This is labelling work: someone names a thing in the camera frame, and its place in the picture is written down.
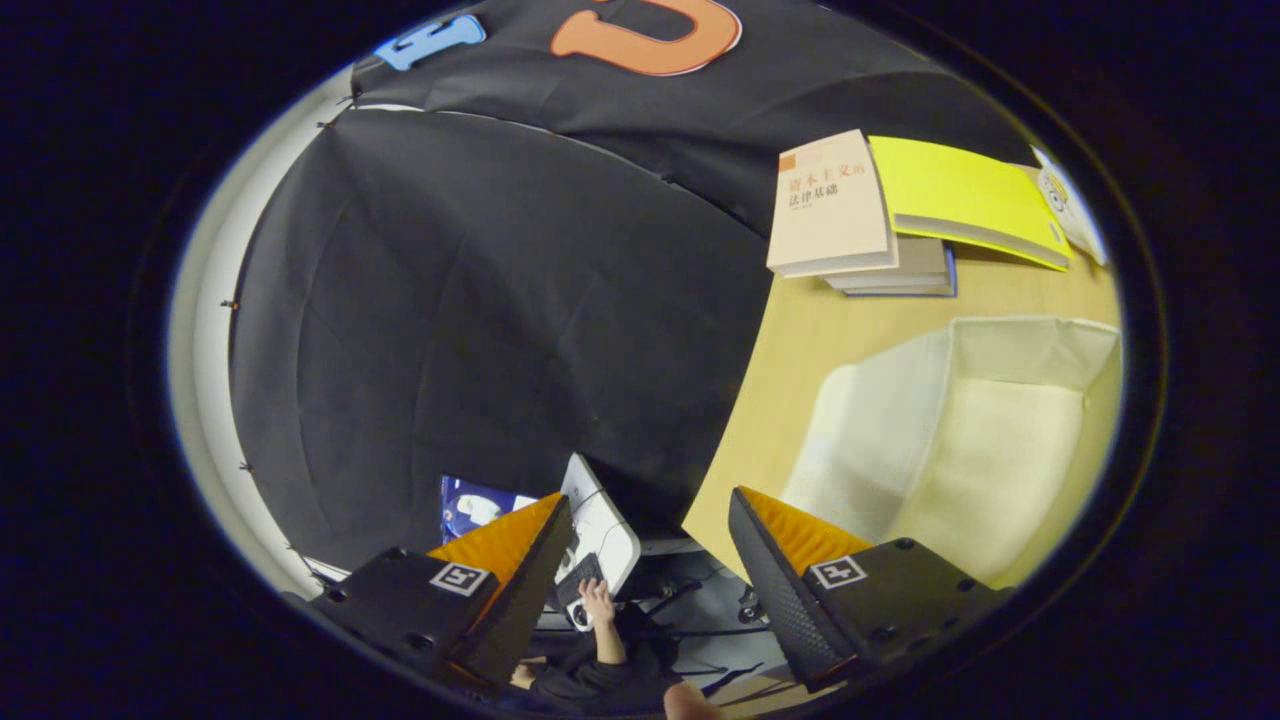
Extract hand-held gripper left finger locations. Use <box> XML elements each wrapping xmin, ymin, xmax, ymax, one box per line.
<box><xmin>310</xmin><ymin>492</ymin><xmax>576</xmax><ymax>691</ymax></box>

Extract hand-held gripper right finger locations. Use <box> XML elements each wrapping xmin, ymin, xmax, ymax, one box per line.
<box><xmin>727</xmin><ymin>487</ymin><xmax>1013</xmax><ymax>693</ymax></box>

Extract white fabric storage box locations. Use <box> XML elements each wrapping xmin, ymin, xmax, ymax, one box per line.
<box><xmin>780</xmin><ymin>316</ymin><xmax>1123</xmax><ymax>591</ymax></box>

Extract white laptop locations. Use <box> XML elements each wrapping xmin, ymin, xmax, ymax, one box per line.
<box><xmin>553</xmin><ymin>453</ymin><xmax>642</xmax><ymax>611</ymax></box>

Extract blue printed bag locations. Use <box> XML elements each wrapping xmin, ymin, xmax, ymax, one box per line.
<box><xmin>440</xmin><ymin>476</ymin><xmax>541</xmax><ymax>546</ymax></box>

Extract beige book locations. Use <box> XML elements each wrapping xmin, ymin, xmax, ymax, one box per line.
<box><xmin>767</xmin><ymin>129</ymin><xmax>899</xmax><ymax>278</ymax></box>

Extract yellow book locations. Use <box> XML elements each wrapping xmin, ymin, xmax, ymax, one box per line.
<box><xmin>868</xmin><ymin>135</ymin><xmax>1073</xmax><ymax>272</ymax></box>

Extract white plush toy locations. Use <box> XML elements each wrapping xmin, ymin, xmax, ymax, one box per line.
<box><xmin>1030</xmin><ymin>148</ymin><xmax>1109</xmax><ymax>266</ymax></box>

